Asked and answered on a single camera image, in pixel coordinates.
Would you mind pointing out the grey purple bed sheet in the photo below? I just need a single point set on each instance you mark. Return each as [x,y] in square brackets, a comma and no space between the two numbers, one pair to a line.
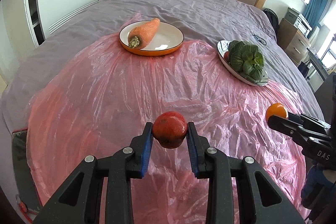
[206,20]

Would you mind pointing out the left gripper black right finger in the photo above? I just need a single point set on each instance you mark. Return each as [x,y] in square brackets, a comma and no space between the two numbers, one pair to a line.
[260,200]

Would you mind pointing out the green bok choy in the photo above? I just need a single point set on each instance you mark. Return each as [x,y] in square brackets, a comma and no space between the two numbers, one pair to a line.
[247,60]

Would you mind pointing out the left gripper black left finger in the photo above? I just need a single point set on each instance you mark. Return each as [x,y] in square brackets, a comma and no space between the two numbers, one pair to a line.
[78,199]

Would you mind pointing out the black glasses on bed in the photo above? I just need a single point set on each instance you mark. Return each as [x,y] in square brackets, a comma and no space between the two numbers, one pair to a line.
[259,39]

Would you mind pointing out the wooden nightstand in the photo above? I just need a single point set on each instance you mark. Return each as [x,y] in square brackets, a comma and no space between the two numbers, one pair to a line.
[292,41]

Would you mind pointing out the orange tangerine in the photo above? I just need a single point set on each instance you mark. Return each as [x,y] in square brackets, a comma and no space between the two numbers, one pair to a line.
[276,109]

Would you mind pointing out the pink plastic sheet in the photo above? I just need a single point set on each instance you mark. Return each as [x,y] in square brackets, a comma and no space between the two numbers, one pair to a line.
[105,95]

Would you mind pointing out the orange rimmed white dish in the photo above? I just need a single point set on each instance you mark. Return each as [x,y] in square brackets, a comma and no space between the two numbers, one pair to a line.
[167,39]

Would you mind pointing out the blue curtain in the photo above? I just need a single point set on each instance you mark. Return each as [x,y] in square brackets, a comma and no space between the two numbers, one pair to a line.
[314,10]

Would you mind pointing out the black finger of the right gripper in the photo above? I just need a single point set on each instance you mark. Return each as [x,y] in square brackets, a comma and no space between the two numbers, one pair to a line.
[299,130]

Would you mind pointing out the white enamel plate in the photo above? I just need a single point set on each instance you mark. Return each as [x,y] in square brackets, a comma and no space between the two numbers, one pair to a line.
[222,48]

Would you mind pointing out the black backpack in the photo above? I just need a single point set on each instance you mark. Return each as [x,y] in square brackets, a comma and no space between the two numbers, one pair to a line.
[274,23]

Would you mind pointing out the orange carrot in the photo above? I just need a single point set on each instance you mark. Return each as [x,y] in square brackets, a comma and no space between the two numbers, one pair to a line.
[142,35]

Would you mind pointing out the right hand blue glove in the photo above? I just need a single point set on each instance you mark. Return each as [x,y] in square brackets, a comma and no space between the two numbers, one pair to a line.
[319,188]

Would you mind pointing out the silver stereo device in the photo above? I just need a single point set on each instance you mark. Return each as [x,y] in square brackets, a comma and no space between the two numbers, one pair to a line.
[297,19]

